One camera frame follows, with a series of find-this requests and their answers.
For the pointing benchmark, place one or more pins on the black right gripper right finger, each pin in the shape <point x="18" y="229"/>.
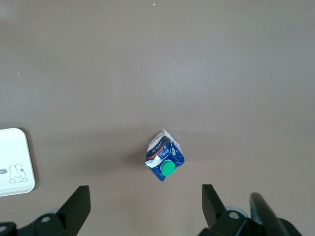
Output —
<point x="214" y="211"/>

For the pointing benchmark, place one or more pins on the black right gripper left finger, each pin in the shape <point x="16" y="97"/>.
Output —
<point x="73" y="209"/>

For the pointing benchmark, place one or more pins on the blue milk carton green cap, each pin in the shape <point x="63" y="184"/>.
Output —
<point x="157" y="152"/>

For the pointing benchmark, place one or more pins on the white rabbit print tray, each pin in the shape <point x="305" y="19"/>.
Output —
<point x="14" y="157"/>

